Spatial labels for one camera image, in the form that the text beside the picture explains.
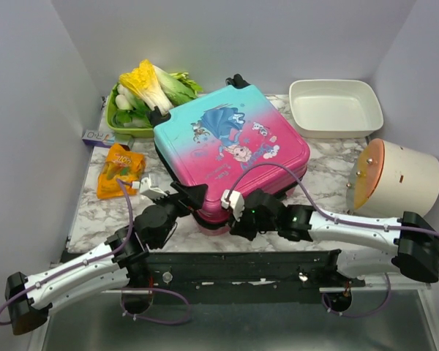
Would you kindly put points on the napa cabbage with yellow top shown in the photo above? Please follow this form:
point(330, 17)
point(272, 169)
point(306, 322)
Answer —
point(143, 83)

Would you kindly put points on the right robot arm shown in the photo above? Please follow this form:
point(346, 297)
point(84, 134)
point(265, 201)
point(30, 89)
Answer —
point(384, 245)

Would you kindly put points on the green plastic vegetable tray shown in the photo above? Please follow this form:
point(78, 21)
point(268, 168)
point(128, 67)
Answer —
point(128, 122)

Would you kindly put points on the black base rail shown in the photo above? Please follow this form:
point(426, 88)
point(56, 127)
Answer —
point(227, 277)

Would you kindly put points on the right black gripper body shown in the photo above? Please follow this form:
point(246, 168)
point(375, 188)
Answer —
point(249, 225)

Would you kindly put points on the pink and teal kids suitcase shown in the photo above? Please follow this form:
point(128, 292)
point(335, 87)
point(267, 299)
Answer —
point(231, 138)

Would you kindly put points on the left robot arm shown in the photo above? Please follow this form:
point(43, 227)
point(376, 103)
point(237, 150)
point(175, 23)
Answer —
point(113, 264)

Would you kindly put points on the white rectangular plastic basin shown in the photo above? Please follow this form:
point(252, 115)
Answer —
point(334, 109)

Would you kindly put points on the white bok choy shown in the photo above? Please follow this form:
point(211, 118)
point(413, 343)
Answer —
point(125, 100)

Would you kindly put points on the white cylinder appliance orange lid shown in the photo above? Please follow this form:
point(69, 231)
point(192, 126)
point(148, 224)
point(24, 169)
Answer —
point(388, 180)

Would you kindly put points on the green leafy lettuce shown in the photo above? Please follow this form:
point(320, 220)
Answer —
point(178, 86)

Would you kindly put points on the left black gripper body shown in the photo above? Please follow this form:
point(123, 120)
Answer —
point(173, 207)

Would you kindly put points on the orange snack bag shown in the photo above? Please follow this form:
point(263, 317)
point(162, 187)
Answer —
point(122, 167)

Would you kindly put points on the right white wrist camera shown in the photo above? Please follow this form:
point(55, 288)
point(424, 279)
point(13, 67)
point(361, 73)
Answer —
point(233, 201)

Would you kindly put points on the purple and white small box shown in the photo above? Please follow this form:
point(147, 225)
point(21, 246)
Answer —
point(106, 139)

